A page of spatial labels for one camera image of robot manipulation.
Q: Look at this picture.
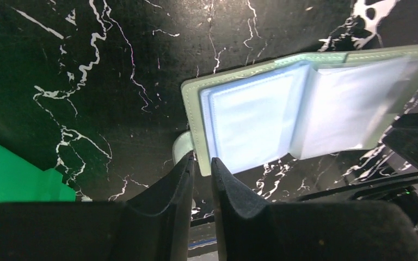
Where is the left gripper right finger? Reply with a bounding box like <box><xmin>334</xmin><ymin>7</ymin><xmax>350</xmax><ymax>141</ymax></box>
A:
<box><xmin>211</xmin><ymin>158</ymin><xmax>418</xmax><ymax>260</ymax></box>

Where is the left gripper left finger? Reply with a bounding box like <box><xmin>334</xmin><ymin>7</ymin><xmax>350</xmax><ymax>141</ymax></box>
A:
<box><xmin>0</xmin><ymin>153</ymin><xmax>195</xmax><ymax>260</ymax></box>

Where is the green plastic bin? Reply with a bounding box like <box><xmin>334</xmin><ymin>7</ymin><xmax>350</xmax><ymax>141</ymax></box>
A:
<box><xmin>0</xmin><ymin>145</ymin><xmax>76</xmax><ymax>203</ymax></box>

